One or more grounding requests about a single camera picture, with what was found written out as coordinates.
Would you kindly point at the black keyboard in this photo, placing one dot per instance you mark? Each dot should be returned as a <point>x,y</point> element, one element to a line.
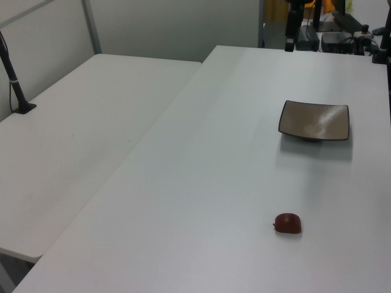
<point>346,19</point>

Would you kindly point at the emergency stop button box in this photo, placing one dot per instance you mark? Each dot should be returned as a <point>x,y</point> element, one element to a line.
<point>365,32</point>

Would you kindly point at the black mini computer box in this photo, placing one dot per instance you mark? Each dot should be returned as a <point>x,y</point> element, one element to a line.
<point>336,41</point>

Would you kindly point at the brown square ceramic plate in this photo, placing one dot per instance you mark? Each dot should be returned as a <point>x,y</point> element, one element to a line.
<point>314,119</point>

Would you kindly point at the white side table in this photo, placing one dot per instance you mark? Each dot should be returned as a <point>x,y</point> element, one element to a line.
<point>76,137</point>

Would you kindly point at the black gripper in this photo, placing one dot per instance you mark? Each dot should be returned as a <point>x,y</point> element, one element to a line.
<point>292,24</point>

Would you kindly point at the black flat power box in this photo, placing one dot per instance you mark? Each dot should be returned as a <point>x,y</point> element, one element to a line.
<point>308,38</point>

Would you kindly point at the small red-brown round food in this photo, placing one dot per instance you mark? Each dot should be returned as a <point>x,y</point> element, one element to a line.
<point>288,223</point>

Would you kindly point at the black computer mouse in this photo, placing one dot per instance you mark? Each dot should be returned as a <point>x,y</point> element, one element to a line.
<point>379,30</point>

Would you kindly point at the black clamped stand pole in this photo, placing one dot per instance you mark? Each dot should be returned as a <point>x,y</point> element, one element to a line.
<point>383,36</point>

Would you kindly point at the black upright post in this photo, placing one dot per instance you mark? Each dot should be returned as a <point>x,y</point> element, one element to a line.
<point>317,15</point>

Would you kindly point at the black camera pole with base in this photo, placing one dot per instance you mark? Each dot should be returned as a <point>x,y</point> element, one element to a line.
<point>26,107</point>

